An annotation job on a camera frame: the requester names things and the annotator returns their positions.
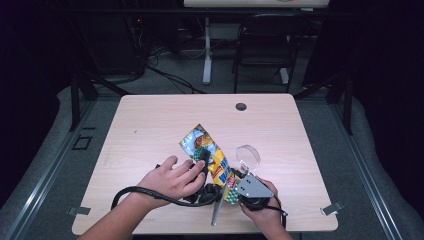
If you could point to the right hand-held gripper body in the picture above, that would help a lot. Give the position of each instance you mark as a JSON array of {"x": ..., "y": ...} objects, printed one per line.
[{"x": 253, "y": 190}]

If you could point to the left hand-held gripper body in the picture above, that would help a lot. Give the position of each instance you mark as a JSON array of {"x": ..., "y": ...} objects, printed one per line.
[{"x": 210, "y": 191}]

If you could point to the yellow pouch with green cap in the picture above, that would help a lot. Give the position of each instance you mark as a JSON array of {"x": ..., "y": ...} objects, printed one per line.
[{"x": 220, "y": 163}]

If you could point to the clear glass jar with lid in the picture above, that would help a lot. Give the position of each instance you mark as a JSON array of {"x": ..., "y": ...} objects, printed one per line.
[{"x": 248, "y": 156}]

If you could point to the person's right hand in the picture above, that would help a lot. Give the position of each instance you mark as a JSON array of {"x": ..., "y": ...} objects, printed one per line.
[{"x": 266, "y": 218}]

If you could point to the person's left hand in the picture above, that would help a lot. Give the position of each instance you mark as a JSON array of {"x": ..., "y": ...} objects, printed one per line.
[{"x": 170, "y": 181}]

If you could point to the grey tape strip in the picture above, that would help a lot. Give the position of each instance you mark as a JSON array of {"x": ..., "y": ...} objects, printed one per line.
[
  {"x": 79, "y": 211},
  {"x": 331, "y": 208}
]

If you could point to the white desk leg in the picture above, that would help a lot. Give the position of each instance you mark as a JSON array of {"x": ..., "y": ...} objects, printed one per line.
[{"x": 207, "y": 60}]

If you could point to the white desk foot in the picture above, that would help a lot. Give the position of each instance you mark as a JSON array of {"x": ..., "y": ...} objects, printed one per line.
[{"x": 284, "y": 76}]

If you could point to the black folding chair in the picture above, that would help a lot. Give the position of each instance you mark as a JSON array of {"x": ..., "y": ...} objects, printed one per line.
[{"x": 266, "y": 50}]

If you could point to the dark equipment with red light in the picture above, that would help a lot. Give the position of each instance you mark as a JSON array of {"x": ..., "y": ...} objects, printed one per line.
[{"x": 136, "y": 43}]

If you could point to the metal floor rail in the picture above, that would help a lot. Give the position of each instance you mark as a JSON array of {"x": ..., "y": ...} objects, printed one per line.
[
  {"x": 366, "y": 176},
  {"x": 50, "y": 173}
]

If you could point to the black frame stand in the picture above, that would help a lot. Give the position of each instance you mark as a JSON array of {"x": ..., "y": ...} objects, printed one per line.
[
  {"x": 75, "y": 100},
  {"x": 348, "y": 106}
]

